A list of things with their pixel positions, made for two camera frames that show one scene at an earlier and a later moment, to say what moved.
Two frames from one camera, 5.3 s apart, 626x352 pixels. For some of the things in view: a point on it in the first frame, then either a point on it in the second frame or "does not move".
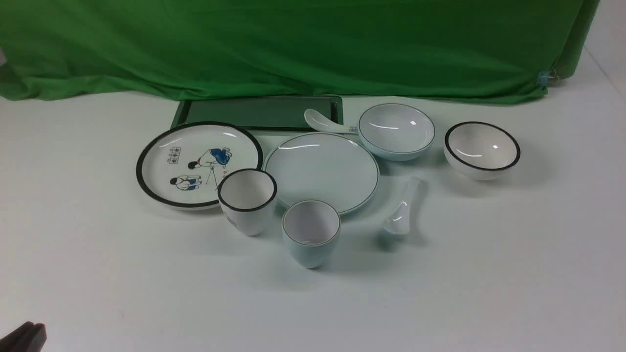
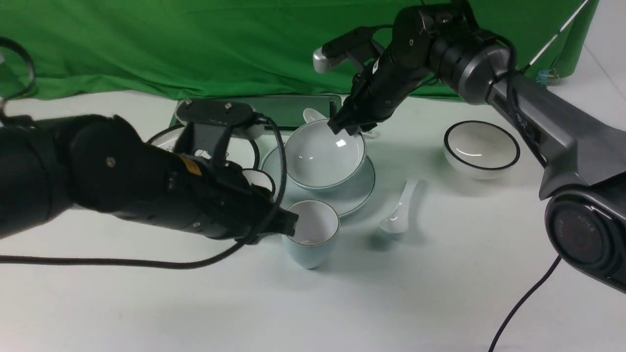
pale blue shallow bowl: [395, 132] → [317, 159]
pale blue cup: [311, 229] does not move
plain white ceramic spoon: [399, 222] does not move
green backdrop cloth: [477, 49] does not move
